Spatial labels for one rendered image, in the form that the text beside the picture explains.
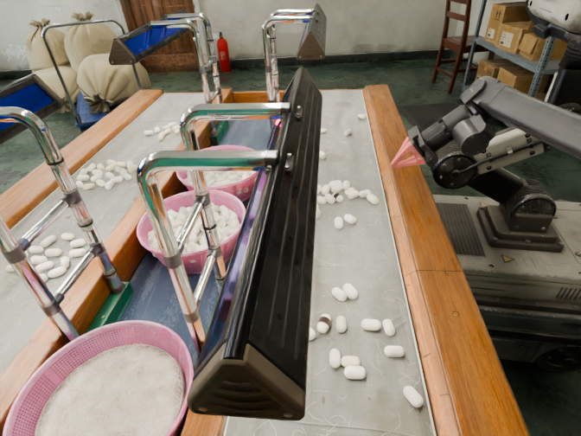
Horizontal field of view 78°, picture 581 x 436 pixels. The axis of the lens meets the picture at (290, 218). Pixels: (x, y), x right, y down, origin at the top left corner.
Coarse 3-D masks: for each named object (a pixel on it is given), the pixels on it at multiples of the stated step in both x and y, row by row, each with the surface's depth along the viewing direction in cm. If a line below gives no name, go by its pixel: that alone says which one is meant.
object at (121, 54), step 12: (180, 12) 146; (120, 36) 105; (132, 36) 110; (144, 36) 116; (156, 36) 123; (168, 36) 129; (180, 36) 139; (120, 48) 104; (132, 48) 108; (144, 48) 113; (156, 48) 120; (120, 60) 106; (132, 60) 106
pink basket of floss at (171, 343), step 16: (80, 336) 63; (112, 336) 65; (128, 336) 66; (144, 336) 66; (160, 336) 65; (176, 336) 62; (64, 352) 61; (96, 352) 65; (176, 352) 63; (48, 368) 59; (192, 368) 57; (32, 384) 57; (16, 400) 54; (32, 400) 56; (16, 416) 53; (32, 416) 56; (16, 432) 52; (32, 432) 55; (176, 432) 55
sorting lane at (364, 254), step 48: (336, 96) 166; (336, 144) 126; (336, 192) 101; (336, 240) 85; (384, 240) 84; (384, 288) 72; (336, 336) 64; (384, 336) 64; (336, 384) 57; (384, 384) 57; (240, 432) 52; (288, 432) 52; (336, 432) 51; (384, 432) 51; (432, 432) 51
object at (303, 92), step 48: (288, 96) 63; (288, 144) 43; (288, 192) 37; (240, 240) 36; (288, 240) 32; (240, 288) 25; (288, 288) 28; (240, 336) 21; (288, 336) 25; (192, 384) 24; (240, 384) 22; (288, 384) 23
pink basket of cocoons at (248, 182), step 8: (184, 176) 114; (248, 176) 105; (256, 176) 110; (192, 184) 103; (224, 184) 102; (232, 184) 102; (240, 184) 105; (248, 184) 107; (232, 192) 105; (248, 192) 110; (224, 200) 107; (240, 200) 110
